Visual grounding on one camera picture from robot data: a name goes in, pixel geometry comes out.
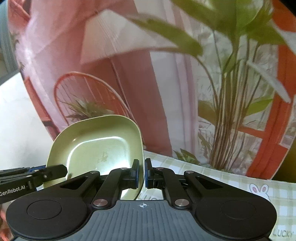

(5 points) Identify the green square plate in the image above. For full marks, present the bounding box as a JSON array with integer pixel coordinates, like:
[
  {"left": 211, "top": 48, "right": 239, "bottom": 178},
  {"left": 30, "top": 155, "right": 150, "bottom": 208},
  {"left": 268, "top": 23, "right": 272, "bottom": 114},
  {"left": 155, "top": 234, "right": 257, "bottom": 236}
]
[{"left": 43, "top": 115, "right": 144, "bottom": 200}]

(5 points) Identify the printed room scene tapestry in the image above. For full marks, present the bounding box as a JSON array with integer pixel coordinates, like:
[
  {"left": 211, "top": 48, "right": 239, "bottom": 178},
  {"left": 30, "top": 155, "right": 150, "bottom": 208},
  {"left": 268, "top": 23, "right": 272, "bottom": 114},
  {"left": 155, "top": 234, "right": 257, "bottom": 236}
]
[{"left": 6, "top": 1, "right": 295, "bottom": 179}]

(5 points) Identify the green plaid bunny tablecloth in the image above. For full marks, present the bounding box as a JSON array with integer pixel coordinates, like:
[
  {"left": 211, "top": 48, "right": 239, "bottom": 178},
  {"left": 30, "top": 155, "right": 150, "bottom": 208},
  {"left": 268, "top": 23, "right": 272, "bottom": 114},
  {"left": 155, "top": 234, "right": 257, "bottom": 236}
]
[{"left": 144, "top": 151, "right": 295, "bottom": 240}]

